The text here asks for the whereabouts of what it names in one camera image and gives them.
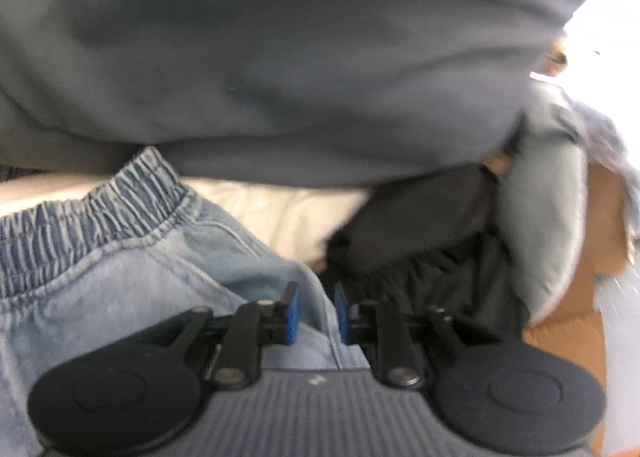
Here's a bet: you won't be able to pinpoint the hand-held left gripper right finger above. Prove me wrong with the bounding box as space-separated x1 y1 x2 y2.
332 282 501 388

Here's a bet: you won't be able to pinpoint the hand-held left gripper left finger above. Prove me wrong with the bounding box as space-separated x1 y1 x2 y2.
107 282 301 390

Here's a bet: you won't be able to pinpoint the light blue jeans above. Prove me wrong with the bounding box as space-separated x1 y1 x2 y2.
0 147 373 457

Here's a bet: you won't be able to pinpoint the black clothes pile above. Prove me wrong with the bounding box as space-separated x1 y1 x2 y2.
325 164 531 343

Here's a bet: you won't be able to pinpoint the bear printed bed sheet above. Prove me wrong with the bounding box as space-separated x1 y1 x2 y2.
0 172 373 268

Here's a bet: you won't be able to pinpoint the flattened cardboard box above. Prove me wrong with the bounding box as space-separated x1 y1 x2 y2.
522 162 631 457

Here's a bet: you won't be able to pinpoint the grey-green long pillow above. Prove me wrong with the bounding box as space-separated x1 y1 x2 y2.
500 82 588 328

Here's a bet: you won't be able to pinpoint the dark grey quilt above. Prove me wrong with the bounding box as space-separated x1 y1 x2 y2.
0 0 601 188

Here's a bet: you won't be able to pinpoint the brown teddy bear toy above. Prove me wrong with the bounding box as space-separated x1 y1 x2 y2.
544 37 571 78

